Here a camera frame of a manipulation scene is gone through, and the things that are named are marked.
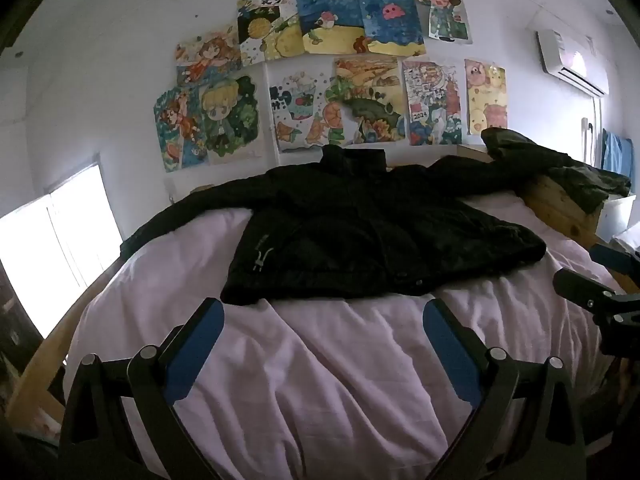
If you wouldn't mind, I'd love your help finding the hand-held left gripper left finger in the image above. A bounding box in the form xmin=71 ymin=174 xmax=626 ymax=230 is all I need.
xmin=57 ymin=297 xmax=226 ymax=480

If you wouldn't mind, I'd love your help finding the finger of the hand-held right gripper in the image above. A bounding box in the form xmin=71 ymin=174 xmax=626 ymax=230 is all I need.
xmin=552 ymin=266 xmax=640 ymax=357
xmin=588 ymin=243 xmax=640 ymax=277

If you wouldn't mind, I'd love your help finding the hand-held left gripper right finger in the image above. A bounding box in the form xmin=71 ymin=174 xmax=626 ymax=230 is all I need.
xmin=422 ymin=297 xmax=587 ymax=480

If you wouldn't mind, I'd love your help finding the black jacket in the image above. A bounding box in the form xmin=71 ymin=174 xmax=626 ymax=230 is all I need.
xmin=120 ymin=144 xmax=548 ymax=307

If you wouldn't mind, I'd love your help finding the white storage box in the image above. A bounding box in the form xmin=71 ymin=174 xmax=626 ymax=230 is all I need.
xmin=594 ymin=194 xmax=639 ymax=244

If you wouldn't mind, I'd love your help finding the blue cloth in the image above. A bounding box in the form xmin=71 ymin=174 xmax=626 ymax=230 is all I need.
xmin=601 ymin=129 xmax=636 ymax=182

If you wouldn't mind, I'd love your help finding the dark green jacket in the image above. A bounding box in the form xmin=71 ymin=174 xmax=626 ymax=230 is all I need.
xmin=480 ymin=127 xmax=632 ymax=215

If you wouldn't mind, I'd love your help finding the pink bed blanket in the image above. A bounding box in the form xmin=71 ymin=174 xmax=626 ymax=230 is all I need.
xmin=64 ymin=192 xmax=623 ymax=480

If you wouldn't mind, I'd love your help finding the bright window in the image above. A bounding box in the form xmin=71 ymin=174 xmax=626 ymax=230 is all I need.
xmin=0 ymin=162 xmax=124 ymax=338

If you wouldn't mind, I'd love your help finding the dark shelf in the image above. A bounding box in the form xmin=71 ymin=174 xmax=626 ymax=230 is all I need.
xmin=0 ymin=270 xmax=53 ymax=411

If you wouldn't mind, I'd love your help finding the white air conditioner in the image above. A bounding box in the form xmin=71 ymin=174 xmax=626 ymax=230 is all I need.
xmin=535 ymin=28 xmax=610 ymax=97

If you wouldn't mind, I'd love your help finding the pink pig chick drawing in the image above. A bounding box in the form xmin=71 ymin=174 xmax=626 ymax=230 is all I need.
xmin=464 ymin=58 xmax=509 ymax=137

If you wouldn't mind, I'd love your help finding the swimming girl drawing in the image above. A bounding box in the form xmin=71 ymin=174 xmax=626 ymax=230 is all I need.
xmin=153 ymin=85 xmax=210 ymax=174

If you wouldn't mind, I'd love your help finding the blond character green drawing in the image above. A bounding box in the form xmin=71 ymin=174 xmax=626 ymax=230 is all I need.
xmin=199 ymin=74 xmax=266 ymax=165

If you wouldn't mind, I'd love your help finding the busy calendar drawing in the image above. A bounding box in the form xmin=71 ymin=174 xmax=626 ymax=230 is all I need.
xmin=401 ymin=59 xmax=467 ymax=147

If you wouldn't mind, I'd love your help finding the drink cup drawing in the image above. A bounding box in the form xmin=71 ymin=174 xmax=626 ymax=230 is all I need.
xmin=268 ymin=62 xmax=337 ymax=154

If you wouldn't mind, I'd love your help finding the orange field crocodile drawing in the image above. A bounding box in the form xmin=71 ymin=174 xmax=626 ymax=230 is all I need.
xmin=324 ymin=56 xmax=408 ymax=147

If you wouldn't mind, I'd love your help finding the orange-haired girl drawing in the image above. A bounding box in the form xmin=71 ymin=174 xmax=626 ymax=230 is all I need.
xmin=174 ymin=24 xmax=243 ymax=87

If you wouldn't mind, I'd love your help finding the red-haired child drawing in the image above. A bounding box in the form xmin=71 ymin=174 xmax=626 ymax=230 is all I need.
xmin=410 ymin=0 xmax=474 ymax=46

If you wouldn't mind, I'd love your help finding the yellow moon drawing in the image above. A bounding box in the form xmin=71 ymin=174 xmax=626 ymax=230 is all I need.
xmin=236 ymin=0 xmax=305 ymax=67

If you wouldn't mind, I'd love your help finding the pink jellyfish painting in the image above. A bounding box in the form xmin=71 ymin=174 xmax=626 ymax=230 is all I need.
xmin=359 ymin=0 xmax=427 ymax=59

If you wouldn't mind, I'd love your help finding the blue mushroom painting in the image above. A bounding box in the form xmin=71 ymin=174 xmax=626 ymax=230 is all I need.
xmin=294 ymin=0 xmax=370 ymax=57

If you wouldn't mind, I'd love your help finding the wooden bed frame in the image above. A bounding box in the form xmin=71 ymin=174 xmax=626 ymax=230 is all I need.
xmin=10 ymin=143 xmax=640 ymax=433

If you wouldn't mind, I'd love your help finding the white wall pipe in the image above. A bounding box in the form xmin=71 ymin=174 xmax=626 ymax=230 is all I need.
xmin=580 ymin=95 xmax=602 ymax=167

